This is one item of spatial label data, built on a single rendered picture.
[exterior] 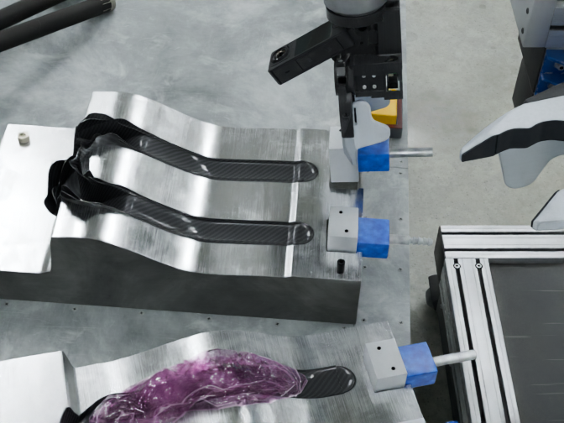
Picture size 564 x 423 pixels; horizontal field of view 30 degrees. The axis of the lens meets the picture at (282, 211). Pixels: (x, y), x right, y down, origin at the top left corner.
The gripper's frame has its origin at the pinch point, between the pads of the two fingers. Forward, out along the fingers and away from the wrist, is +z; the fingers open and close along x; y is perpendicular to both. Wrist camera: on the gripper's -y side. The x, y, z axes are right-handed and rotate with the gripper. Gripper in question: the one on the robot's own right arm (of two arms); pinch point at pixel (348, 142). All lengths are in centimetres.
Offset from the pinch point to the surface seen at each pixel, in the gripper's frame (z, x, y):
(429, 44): 77, 151, 14
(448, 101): 81, 128, 18
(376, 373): 10.9, -29.5, 3.2
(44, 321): 11.9, -19.3, -38.6
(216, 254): 5.9, -14.3, -16.3
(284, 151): 4.0, 4.0, -9.0
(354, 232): 4.6, -12.4, 0.7
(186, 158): 2.2, 0.9, -21.7
